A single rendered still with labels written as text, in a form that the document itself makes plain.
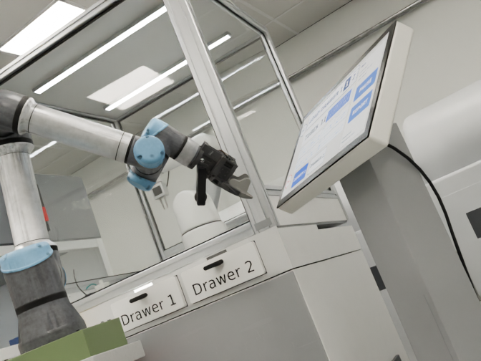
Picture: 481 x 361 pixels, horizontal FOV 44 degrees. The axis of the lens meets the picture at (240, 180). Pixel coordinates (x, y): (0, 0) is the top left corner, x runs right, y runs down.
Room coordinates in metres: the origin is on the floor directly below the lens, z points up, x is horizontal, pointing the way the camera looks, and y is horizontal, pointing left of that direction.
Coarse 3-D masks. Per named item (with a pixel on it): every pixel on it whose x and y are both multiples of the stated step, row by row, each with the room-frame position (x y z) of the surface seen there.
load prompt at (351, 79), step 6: (354, 72) 1.38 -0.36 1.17; (348, 78) 1.41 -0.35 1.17; (354, 78) 1.36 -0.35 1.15; (342, 84) 1.44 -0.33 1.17; (348, 84) 1.40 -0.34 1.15; (336, 90) 1.47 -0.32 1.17; (342, 90) 1.42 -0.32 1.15; (330, 96) 1.51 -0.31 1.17; (336, 96) 1.45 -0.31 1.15; (324, 102) 1.54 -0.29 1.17; (330, 102) 1.49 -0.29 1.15; (318, 108) 1.58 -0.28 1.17; (324, 108) 1.52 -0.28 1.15; (312, 114) 1.62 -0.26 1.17; (318, 114) 1.56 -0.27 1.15; (312, 120) 1.60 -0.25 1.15
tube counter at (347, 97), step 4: (352, 88) 1.35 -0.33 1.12; (348, 92) 1.37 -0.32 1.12; (352, 92) 1.34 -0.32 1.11; (344, 96) 1.39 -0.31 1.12; (348, 96) 1.36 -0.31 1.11; (340, 100) 1.41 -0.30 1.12; (344, 100) 1.38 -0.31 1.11; (348, 100) 1.35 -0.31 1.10; (336, 104) 1.43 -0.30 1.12; (340, 104) 1.40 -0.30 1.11; (344, 104) 1.37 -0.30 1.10; (332, 108) 1.45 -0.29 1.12; (336, 108) 1.42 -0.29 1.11; (340, 108) 1.39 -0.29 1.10; (328, 112) 1.48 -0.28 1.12; (332, 112) 1.44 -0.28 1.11; (336, 112) 1.40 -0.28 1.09; (324, 116) 1.50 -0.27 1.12; (328, 116) 1.46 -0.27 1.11; (332, 116) 1.43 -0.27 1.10; (324, 120) 1.48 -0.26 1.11; (328, 120) 1.45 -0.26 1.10; (320, 124) 1.51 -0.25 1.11; (324, 124) 1.47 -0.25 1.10; (320, 128) 1.49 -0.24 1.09
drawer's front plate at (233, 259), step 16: (224, 256) 1.93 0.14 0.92; (240, 256) 1.91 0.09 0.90; (256, 256) 1.89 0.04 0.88; (192, 272) 1.98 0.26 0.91; (208, 272) 1.96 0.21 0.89; (224, 272) 1.94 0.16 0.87; (240, 272) 1.92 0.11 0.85; (256, 272) 1.90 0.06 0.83; (192, 288) 1.99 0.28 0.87; (208, 288) 1.96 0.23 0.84; (224, 288) 1.94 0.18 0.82
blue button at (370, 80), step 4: (376, 68) 1.24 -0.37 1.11; (372, 72) 1.26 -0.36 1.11; (376, 72) 1.23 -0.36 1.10; (372, 76) 1.25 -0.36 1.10; (364, 80) 1.29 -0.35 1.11; (368, 80) 1.26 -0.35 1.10; (372, 80) 1.24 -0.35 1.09; (360, 84) 1.31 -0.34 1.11; (364, 84) 1.28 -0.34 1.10; (368, 84) 1.26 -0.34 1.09; (372, 84) 1.23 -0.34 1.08; (356, 88) 1.32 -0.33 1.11; (360, 88) 1.30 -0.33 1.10; (364, 88) 1.27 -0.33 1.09; (368, 88) 1.25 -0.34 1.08; (356, 92) 1.31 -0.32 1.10; (360, 92) 1.29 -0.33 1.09; (356, 96) 1.30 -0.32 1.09
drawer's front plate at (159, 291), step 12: (156, 288) 2.03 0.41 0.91; (168, 288) 2.02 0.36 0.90; (180, 288) 2.02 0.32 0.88; (120, 300) 2.09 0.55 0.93; (144, 300) 2.06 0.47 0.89; (156, 300) 2.04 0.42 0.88; (168, 300) 2.02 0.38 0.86; (180, 300) 2.01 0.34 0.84; (120, 312) 2.10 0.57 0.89; (132, 312) 2.08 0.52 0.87; (156, 312) 2.05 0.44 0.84; (168, 312) 2.03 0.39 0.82; (132, 324) 2.09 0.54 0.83
